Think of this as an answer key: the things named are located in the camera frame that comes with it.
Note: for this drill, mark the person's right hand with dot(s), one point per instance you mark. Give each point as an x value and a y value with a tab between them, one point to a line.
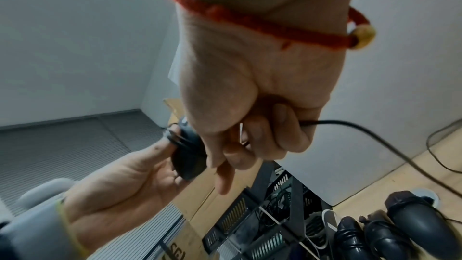
252	76

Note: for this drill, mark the grey left wrist sleeve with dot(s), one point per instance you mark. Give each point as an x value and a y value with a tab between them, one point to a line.
39	233

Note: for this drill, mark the cardboard box with small prints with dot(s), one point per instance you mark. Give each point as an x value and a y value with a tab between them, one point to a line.
184	241

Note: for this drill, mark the plain cardboard box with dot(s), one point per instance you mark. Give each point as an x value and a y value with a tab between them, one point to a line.
202	201

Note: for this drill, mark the left wrist camera rig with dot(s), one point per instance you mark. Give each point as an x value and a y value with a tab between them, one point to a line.
5	241

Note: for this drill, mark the black stacked tray rack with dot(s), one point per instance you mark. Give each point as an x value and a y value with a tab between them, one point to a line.
252	224

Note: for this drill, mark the person's left hand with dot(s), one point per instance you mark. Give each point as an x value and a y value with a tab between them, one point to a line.
122	184

